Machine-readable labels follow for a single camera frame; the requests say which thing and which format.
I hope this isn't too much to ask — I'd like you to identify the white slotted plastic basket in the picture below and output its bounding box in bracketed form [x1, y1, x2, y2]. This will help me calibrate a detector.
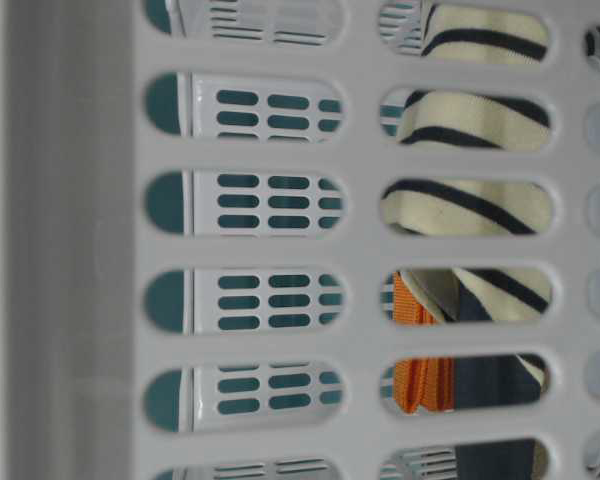
[0, 1, 600, 479]

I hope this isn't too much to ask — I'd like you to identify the dark navy fabric item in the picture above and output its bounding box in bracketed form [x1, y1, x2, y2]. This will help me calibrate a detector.
[451, 282, 543, 480]

